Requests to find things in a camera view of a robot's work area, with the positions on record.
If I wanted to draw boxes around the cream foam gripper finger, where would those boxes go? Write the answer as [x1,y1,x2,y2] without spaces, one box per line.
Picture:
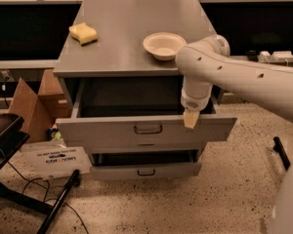
[184,110,199,129]

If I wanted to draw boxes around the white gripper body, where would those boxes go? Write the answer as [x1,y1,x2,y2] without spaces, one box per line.
[181,91,210,112]

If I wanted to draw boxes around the grey top drawer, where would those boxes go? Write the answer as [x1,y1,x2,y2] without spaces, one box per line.
[57,76,236,151]

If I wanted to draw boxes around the grey drawer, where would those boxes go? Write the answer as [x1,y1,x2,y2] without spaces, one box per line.
[57,76,236,151]
[91,163,201,180]
[85,144,201,154]

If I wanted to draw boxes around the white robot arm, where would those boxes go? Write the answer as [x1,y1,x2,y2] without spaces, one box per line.
[176,35,293,234]

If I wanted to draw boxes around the grey middle drawer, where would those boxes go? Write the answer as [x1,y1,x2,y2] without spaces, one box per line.
[85,144,201,154]

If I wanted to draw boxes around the grey drawer cabinet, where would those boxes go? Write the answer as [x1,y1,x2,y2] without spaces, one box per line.
[53,0,219,181]

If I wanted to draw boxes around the grey bottom drawer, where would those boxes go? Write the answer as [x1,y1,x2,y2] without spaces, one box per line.
[91,163,201,180]

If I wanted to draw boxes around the open cardboard box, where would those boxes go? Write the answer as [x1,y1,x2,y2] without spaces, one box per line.
[9,69,91,180]

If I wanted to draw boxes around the white bowl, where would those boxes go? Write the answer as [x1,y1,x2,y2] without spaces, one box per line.
[143,32,187,60]

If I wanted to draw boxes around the black adapter on shelf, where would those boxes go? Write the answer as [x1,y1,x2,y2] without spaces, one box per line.
[246,50,258,61]

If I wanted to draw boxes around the white power strip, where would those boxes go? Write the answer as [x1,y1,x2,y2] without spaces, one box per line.
[258,51,293,63]

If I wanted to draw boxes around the black stand leg right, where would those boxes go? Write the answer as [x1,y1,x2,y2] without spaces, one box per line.
[272,136,291,170]

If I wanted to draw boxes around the yellow sponge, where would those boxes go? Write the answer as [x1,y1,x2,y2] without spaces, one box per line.
[68,22,98,45]

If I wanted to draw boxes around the colourful items in box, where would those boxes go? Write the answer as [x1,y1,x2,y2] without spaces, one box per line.
[47,128,63,141]

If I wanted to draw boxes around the black stand with tray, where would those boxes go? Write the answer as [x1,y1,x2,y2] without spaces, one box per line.
[0,114,80,234]

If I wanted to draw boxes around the black cable on floor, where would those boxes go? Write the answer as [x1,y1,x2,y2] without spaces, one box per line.
[0,143,90,234]

